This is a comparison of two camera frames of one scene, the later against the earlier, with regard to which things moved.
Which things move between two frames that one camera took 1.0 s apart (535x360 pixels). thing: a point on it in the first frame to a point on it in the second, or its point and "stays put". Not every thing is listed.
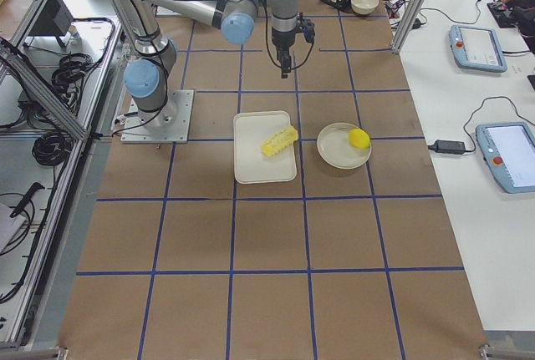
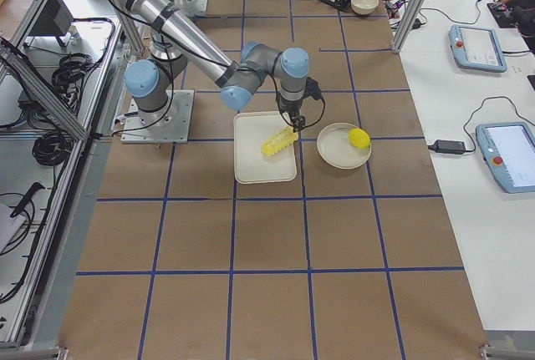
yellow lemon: (359, 139) stays put
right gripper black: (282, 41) to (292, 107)
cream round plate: (334, 147) stays put
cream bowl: (364, 2) stays put
